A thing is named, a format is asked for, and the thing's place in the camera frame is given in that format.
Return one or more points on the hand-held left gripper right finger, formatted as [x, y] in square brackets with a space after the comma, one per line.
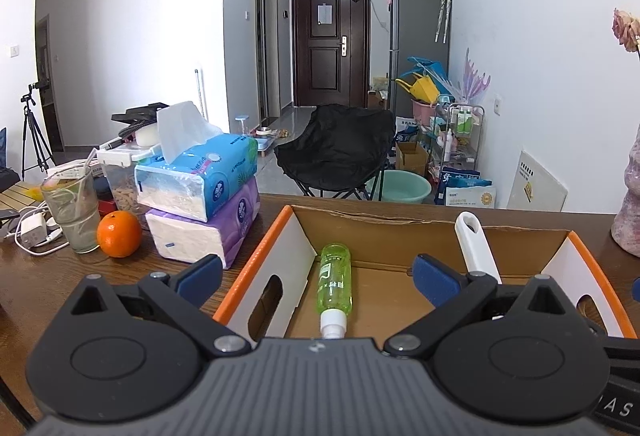
[435, 281]

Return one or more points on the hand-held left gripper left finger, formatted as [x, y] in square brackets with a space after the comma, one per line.
[200, 281]

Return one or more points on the white red lint brush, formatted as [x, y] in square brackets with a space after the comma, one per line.
[475, 246]

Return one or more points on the red cardboard box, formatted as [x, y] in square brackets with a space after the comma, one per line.
[380, 236]

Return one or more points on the green spray bottle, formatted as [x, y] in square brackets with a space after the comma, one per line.
[334, 281]

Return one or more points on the purple tissue pack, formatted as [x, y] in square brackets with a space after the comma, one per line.
[200, 238]

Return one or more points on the white blue printed bag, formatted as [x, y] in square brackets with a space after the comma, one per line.
[467, 193]

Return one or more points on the orange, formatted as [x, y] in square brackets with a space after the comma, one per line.
[119, 233]

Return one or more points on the green plastic basin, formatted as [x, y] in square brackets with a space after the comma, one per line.
[405, 188]

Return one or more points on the blue tissue pack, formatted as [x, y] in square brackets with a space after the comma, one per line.
[200, 176]

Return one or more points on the clear food container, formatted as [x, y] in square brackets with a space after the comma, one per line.
[122, 188]

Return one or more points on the small red container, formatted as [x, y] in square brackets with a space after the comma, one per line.
[106, 203]

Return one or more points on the brown cardboard carton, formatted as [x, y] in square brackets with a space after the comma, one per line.
[412, 159]

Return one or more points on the metal storage rack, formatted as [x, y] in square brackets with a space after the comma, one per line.
[467, 146]

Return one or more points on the white flat board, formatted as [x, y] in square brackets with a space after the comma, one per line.
[537, 186]

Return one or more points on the clear drinking glass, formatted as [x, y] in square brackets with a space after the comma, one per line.
[75, 216]

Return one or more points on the white round container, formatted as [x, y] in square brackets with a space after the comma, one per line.
[148, 136]

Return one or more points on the green bottle on rack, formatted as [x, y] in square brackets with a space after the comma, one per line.
[465, 121]

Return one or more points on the black folding chair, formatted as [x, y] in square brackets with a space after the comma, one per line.
[335, 146]

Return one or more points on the pink bucket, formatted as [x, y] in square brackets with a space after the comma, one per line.
[424, 111]

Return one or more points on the white charger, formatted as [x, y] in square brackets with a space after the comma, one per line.
[32, 230]

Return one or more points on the pink stone vase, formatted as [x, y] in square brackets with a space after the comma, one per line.
[630, 216]

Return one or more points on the black plastic device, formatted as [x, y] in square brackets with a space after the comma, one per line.
[142, 114]

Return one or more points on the yellow plastic dustpan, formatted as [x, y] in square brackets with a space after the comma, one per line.
[422, 89]

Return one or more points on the wooden slatted stand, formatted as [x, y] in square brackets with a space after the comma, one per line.
[17, 201]

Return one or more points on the purple clothes hangers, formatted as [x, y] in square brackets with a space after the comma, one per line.
[472, 81]

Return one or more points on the dark brown door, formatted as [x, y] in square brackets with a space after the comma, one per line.
[330, 66]

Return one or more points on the grey fridge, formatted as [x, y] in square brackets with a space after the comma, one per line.
[417, 36]

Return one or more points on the hanging white umbrella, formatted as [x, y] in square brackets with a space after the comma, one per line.
[444, 6]

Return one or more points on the paper sheet on door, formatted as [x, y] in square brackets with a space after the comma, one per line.
[325, 13]

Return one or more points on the white wall socket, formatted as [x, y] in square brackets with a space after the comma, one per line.
[497, 105]

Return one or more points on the black camera tripod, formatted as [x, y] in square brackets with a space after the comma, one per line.
[32, 131]

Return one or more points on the white light switch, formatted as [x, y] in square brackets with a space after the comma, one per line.
[15, 50]

